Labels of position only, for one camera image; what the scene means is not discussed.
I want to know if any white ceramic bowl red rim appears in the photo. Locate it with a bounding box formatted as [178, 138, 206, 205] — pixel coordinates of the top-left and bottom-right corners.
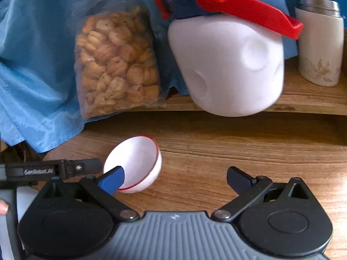
[103, 136, 162, 194]

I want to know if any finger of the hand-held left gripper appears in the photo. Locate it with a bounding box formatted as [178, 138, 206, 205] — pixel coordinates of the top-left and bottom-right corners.
[56, 159, 104, 180]

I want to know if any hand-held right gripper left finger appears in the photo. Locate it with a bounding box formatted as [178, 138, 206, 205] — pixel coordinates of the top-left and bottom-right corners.
[38, 166, 140, 222]

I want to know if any white thermos steel cap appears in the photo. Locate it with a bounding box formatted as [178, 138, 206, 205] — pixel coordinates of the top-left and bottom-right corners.
[294, 0, 345, 87]

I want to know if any plain blue cloth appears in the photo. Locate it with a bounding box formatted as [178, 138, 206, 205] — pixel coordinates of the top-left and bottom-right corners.
[0, 0, 299, 153]

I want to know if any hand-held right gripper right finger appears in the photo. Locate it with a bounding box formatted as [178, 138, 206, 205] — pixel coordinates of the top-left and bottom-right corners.
[211, 166, 313, 222]

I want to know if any white water bottle blue lid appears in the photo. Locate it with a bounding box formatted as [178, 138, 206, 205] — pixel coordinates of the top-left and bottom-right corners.
[153, 0, 304, 117]

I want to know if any clear bag of snacks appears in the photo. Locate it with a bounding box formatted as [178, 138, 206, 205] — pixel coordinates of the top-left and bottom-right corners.
[71, 0, 166, 119]

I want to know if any wooden desk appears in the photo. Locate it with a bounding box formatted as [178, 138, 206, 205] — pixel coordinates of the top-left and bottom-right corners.
[35, 111, 347, 260]

